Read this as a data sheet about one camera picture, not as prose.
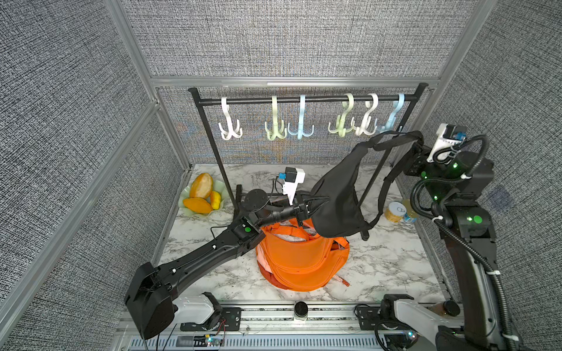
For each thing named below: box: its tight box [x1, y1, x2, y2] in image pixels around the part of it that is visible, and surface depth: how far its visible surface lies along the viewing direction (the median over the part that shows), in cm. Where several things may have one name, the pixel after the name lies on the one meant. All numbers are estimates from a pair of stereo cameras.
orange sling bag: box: [259, 217, 350, 292], surface depth 78 cm
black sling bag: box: [310, 130, 424, 240], surface depth 59 cm
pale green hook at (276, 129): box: [264, 95, 288, 141], surface depth 66 cm
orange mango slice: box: [182, 197, 214, 215], surface depth 101 cm
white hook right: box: [351, 92, 379, 137], surface depth 66 cm
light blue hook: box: [287, 95, 315, 140], surface depth 64 cm
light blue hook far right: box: [373, 93, 405, 134], surface depth 65 cm
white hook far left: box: [218, 96, 243, 141], surface depth 66 cm
